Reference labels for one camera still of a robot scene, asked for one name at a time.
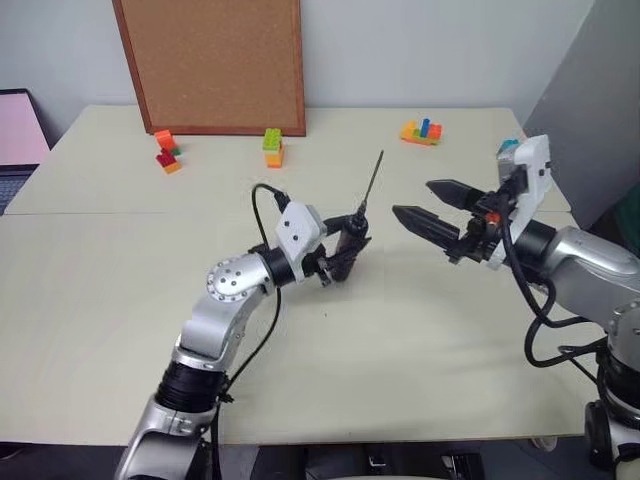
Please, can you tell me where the orange red brick cluster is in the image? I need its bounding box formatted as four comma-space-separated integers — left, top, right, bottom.
154, 128, 182, 155

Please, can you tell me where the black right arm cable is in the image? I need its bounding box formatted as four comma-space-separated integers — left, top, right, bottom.
492, 192, 614, 401

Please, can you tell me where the green orange brick stack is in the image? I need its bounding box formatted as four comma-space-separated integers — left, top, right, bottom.
262, 127, 287, 169

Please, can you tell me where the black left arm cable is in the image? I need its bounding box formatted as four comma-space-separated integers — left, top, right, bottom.
209, 183, 292, 480

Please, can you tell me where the yellow base multicolour brick build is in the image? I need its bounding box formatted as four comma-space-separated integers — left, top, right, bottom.
399, 118, 445, 147

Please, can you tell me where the cork board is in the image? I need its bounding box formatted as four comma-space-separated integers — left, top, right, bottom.
111, 0, 307, 137

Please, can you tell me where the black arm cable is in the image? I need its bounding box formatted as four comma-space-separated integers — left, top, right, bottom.
492, 192, 614, 401
209, 183, 292, 480

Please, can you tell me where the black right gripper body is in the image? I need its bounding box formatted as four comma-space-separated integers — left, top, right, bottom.
446, 180, 519, 265

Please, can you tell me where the thin dark metal rod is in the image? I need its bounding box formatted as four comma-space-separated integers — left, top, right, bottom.
360, 149, 386, 204

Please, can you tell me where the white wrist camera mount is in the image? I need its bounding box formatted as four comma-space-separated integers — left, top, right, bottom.
487, 133, 554, 271
274, 200, 329, 284

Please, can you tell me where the black red electric screwdriver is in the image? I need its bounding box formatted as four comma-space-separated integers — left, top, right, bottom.
335, 198, 370, 284

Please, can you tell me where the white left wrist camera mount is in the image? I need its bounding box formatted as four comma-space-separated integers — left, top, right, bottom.
274, 200, 329, 284

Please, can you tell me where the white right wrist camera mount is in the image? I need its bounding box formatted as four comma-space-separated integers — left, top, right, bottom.
487, 133, 554, 271

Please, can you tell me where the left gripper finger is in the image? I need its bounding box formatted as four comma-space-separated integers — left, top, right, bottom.
321, 235, 375, 274
322, 213, 353, 239

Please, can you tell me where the dark rounded base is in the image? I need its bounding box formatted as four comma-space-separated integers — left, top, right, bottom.
299, 442, 484, 480

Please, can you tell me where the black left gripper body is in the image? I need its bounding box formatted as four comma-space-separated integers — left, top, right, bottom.
303, 246, 336, 290

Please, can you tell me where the open laptop pink screen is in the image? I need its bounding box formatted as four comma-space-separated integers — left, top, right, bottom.
0, 88, 51, 217

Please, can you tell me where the red orange brick stack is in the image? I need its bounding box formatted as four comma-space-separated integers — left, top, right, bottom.
155, 148, 183, 175

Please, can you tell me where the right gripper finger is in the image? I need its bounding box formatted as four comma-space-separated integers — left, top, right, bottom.
425, 179, 485, 211
391, 203, 460, 254

